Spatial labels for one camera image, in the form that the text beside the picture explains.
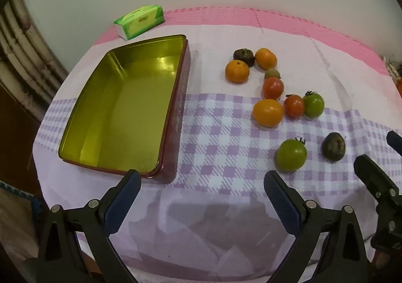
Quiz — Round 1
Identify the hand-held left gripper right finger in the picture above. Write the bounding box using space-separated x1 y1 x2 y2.
264 171 368 283

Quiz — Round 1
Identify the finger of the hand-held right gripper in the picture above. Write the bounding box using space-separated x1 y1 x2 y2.
386 130 402 157
354 154 400 206

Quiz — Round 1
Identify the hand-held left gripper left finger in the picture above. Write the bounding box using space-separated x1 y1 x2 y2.
38 169 142 283

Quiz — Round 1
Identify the dark oval passion fruit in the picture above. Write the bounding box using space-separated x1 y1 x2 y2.
321 132 346 162

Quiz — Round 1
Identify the large green tomato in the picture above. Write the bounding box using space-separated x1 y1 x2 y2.
275 137 308 173

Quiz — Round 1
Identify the small green tomato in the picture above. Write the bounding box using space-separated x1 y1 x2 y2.
303 91 325 119

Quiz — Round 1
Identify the large smooth orange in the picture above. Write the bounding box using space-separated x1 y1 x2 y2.
253 99 285 128

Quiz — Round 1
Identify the red tin box gold inside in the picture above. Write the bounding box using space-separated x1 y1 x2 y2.
59 35 191 183

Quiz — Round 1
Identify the small red tomato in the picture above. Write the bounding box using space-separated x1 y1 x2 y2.
284 94 305 119

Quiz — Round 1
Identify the large red tomato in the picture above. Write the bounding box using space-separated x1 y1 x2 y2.
262 77 285 100

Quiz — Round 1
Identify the mandarin orange with stem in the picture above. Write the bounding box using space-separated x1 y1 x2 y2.
225 60 250 84

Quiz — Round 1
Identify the white clutter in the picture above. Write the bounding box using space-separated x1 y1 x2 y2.
381 55 402 82

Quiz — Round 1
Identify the pink and purple checked tablecloth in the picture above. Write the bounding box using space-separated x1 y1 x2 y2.
31 7 402 278

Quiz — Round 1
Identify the oval orange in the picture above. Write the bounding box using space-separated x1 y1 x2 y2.
255 48 278 70

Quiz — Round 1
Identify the dark wrinkled fruit with stem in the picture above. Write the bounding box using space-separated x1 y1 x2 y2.
233 48 256 67

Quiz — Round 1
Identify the green tissue pack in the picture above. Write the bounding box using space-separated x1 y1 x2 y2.
114 6 165 41

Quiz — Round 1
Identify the beige curtain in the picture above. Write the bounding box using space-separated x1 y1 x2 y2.
0 0 70 120

